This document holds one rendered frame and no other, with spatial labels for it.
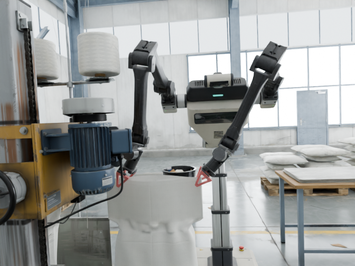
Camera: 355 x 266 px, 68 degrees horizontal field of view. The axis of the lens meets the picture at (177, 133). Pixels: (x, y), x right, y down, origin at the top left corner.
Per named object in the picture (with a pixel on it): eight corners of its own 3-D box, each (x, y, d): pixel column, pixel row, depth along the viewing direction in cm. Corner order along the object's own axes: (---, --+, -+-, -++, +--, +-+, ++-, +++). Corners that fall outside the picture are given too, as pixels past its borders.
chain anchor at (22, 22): (35, 34, 90) (34, 15, 89) (25, 29, 85) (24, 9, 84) (27, 35, 90) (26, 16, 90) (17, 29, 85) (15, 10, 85)
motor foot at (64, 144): (84, 150, 98) (83, 127, 97) (68, 154, 86) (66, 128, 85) (61, 151, 99) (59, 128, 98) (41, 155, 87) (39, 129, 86)
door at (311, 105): (327, 151, 882) (327, 88, 871) (329, 151, 872) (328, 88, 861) (297, 152, 892) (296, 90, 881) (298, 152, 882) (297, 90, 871)
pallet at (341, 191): (326, 182, 493) (326, 175, 493) (348, 195, 412) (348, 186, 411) (260, 183, 509) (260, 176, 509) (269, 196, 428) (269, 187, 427)
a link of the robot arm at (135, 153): (150, 136, 128) (134, 132, 130) (141, 136, 117) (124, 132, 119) (145, 160, 129) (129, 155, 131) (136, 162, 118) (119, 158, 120)
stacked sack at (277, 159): (302, 161, 455) (302, 153, 454) (308, 165, 413) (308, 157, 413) (262, 161, 470) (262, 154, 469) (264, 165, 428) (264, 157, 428)
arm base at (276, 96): (260, 84, 158) (262, 100, 152) (262, 75, 150) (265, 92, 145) (274, 83, 157) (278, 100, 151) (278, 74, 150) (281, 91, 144)
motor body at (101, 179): (121, 185, 102) (117, 121, 101) (106, 197, 87) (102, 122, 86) (84, 186, 104) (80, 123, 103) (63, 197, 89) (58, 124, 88)
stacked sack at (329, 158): (324, 157, 486) (324, 150, 485) (343, 163, 420) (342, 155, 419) (299, 157, 490) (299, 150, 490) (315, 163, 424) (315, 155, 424)
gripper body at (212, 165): (202, 168, 118) (213, 156, 118) (202, 164, 128) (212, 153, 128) (213, 178, 118) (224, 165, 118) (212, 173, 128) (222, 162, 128)
